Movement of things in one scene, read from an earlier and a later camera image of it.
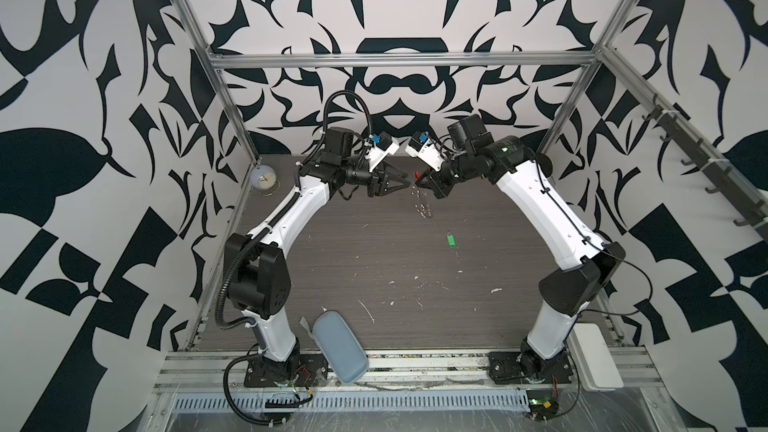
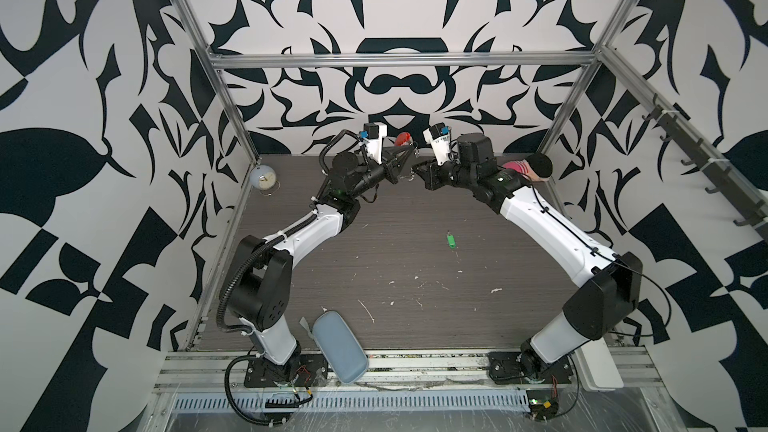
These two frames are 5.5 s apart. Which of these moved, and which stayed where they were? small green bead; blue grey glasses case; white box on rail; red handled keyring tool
Moved: red handled keyring tool
Stayed: small green bead; blue grey glasses case; white box on rail
